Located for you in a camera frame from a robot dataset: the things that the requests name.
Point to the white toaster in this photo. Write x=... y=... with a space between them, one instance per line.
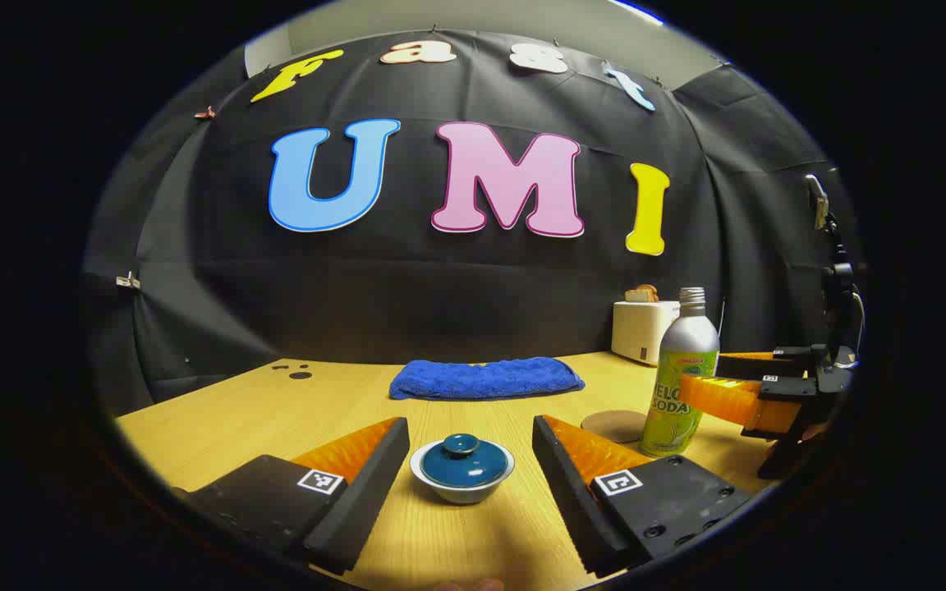
x=641 y=332

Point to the small red clip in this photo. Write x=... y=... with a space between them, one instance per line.
x=205 y=113

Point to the blue towel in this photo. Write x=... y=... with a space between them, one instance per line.
x=485 y=379

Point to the round brown coaster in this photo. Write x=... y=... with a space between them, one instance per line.
x=608 y=427

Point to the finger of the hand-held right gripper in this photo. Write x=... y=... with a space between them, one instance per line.
x=756 y=365
x=727 y=400

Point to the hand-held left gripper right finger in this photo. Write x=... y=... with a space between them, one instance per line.
x=576 y=501

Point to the black backdrop cloth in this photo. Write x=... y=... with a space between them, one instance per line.
x=407 y=287

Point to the silver green-label water bottle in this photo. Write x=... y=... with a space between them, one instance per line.
x=689 y=345

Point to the small white clip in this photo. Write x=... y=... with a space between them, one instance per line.
x=127 y=281

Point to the bread slice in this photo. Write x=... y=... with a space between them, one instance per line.
x=642 y=294

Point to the white teacup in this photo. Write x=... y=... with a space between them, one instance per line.
x=461 y=495

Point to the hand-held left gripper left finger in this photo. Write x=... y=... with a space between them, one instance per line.
x=362 y=492

